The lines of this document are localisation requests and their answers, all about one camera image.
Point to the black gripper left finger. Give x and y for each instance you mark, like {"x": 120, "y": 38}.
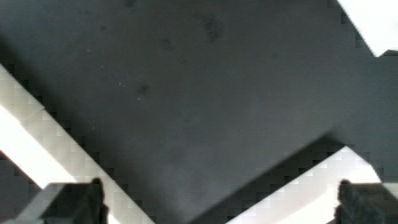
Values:
{"x": 77, "y": 207}

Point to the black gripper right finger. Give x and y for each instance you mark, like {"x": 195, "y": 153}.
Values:
{"x": 369, "y": 203}

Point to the white U-shaped frame wall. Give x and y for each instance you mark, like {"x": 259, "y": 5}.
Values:
{"x": 47, "y": 153}

